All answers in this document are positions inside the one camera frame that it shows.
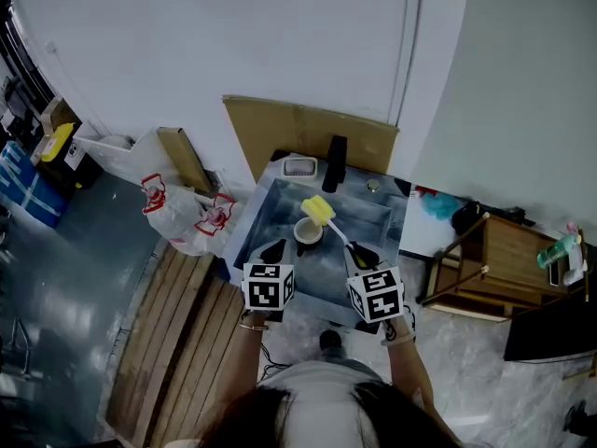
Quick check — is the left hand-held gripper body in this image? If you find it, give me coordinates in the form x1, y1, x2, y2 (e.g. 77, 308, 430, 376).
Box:
241, 259, 297, 324

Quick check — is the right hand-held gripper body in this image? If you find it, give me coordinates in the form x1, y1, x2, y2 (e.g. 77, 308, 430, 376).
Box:
346, 259, 407, 326

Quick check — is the white cup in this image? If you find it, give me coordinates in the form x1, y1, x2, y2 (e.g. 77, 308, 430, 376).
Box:
292, 216, 326, 258

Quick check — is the yellow sponge brush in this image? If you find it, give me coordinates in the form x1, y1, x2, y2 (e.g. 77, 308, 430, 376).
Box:
299, 193, 370, 271

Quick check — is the person's right forearm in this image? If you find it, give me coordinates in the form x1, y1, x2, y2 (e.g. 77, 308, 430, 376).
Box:
381, 317, 450, 420

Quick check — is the person's left forearm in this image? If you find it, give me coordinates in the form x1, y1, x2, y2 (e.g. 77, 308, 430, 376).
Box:
203, 310, 272, 441

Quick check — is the metal sink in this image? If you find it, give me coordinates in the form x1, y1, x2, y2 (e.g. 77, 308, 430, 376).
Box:
222, 148, 412, 327

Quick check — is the person's dark shoe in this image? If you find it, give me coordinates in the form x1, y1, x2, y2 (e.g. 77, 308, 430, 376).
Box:
318, 329, 344, 352

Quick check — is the pale green soap dish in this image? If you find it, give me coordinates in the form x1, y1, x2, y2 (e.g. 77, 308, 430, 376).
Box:
280, 156, 320, 179

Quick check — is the teal cloth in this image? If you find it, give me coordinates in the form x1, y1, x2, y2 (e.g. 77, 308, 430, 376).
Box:
420, 190, 464, 222

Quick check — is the black faucet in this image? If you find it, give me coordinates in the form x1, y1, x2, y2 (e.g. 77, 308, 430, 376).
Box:
321, 134, 349, 195

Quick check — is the white plastic bag red print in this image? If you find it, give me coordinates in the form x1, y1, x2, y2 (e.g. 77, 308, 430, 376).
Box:
140, 172, 209, 257

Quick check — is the wooden pallet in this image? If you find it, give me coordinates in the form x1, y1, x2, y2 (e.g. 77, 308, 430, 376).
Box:
104, 244, 249, 448

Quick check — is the black bag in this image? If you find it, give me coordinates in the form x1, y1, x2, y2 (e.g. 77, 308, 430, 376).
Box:
451, 200, 536, 238

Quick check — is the person's torso clothing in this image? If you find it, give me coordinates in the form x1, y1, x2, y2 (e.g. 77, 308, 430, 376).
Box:
257, 358, 389, 448

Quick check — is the long cardboard box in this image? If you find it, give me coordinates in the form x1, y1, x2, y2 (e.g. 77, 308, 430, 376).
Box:
155, 126, 215, 195

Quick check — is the wooden shelf unit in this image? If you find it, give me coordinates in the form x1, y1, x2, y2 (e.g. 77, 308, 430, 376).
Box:
421, 211, 588, 325

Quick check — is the large brown cardboard sheet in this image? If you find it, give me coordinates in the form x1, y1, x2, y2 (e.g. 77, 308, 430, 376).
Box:
222, 94, 401, 182

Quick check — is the black flat panel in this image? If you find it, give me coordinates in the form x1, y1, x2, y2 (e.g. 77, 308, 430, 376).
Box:
503, 290, 597, 364

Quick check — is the green spray bottle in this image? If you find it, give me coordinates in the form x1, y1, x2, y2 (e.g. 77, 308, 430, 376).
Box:
535, 221, 583, 271

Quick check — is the white pump bottle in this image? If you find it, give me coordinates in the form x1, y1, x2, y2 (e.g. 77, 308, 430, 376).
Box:
561, 245, 590, 288

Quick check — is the white open box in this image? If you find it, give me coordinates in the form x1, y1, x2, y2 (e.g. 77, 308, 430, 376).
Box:
71, 132, 137, 159

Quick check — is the black bin with yellow lid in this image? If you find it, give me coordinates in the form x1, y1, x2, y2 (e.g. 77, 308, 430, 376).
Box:
34, 120, 106, 191

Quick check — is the blue taped crate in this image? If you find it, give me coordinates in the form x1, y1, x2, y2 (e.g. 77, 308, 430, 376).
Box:
0, 139, 65, 231

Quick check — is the water bottle with red handle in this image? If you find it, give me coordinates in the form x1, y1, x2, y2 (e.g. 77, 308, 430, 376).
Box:
193, 192, 237, 238

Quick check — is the black cable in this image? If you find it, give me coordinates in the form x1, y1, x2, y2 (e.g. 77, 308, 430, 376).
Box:
257, 338, 291, 383

